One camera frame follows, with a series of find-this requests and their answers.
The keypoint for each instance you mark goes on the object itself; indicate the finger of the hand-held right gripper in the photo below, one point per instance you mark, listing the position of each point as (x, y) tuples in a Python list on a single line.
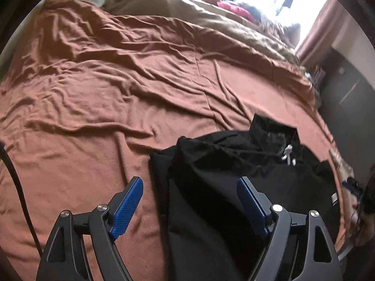
[(348, 185)]

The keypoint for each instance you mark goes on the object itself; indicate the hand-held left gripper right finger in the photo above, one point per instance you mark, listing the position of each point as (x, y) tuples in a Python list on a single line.
[(252, 207)]

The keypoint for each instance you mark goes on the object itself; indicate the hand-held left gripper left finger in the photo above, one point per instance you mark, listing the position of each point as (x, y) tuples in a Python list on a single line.
[(127, 207)]

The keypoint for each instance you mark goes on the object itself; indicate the black hooded garment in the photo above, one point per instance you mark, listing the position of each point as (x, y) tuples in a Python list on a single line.
[(211, 175)]

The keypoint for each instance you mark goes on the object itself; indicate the cream underlay blanket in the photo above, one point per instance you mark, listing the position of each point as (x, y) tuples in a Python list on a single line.
[(342, 166)]

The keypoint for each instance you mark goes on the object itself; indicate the white bottles on nightstand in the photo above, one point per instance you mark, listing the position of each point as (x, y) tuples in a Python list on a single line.
[(318, 75)]

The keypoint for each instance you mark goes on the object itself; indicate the brown bed sheet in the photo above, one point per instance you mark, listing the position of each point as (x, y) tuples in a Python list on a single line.
[(117, 93)]

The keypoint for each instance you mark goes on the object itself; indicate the pink curtain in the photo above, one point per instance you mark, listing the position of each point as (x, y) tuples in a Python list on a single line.
[(325, 26)]

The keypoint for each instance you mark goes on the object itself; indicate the grey pillow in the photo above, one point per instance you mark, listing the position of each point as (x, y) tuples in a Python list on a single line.
[(293, 32)]

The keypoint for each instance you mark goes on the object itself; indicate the pink cushion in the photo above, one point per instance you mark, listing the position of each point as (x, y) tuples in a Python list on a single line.
[(237, 11)]

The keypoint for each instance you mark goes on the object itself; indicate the beige duvet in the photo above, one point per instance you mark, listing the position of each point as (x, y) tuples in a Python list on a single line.
[(205, 14)]

